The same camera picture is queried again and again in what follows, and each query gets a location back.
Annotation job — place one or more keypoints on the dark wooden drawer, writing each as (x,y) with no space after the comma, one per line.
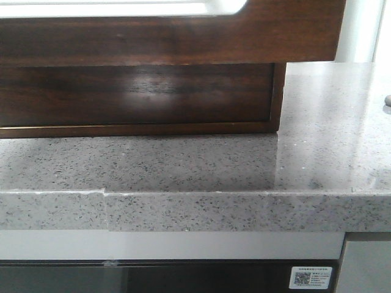
(55,96)
(261,32)

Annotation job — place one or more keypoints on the dark wooden drawer cabinet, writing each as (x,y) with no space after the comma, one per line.
(271,124)

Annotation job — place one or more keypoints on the white QR code sticker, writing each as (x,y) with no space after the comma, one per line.
(317,278)

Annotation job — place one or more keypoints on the small grey round object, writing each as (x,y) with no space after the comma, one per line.
(387,100)

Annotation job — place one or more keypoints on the white panel under counter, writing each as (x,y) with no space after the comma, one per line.
(115,245)

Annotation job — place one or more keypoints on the grey cabinet door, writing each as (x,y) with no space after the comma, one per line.
(365,263)

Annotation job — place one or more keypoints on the black glass oven door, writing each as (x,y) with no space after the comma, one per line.
(196,275)

